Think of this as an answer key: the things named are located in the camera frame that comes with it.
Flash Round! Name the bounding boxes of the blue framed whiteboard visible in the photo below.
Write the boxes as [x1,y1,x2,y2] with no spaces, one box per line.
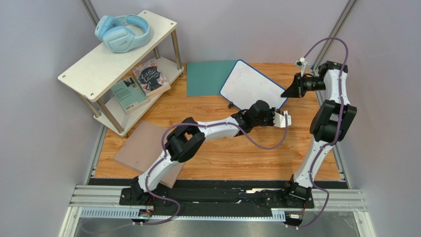
[220,60,287,110]

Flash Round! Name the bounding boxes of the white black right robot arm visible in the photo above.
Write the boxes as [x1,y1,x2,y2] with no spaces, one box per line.
[281,61,357,207]

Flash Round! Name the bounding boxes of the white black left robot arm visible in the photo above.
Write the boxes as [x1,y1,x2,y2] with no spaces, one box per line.
[119,100,291,205]

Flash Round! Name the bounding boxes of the teal mat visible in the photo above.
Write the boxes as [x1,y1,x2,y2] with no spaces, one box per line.
[187,60,237,97]

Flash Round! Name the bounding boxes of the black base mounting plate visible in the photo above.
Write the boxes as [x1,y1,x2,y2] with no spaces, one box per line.
[131,180,315,217]

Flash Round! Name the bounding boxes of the floral cover book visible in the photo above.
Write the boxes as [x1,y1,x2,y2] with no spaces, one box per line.
[132,59,170,98]

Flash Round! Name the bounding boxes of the pink square board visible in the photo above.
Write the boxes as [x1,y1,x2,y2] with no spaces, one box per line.
[114,121,184,192]

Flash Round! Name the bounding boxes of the teal cover book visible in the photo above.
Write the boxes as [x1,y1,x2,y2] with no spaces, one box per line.
[111,77,149,115]

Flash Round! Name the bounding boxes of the light blue headphones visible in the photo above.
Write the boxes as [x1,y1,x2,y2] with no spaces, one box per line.
[94,14,152,53]

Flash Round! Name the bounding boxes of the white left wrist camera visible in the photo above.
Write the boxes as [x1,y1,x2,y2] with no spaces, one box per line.
[274,111,292,128]

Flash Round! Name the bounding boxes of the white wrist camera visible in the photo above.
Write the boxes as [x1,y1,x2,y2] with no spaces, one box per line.
[294,57,308,76]
[274,111,292,128]

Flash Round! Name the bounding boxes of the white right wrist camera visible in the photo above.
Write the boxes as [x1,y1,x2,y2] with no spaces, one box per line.
[294,57,308,76]

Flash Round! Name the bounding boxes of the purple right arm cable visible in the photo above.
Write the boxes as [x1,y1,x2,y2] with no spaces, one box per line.
[284,37,349,230]

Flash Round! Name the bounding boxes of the aluminium frame rail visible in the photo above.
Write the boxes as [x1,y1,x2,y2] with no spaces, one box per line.
[59,179,375,237]

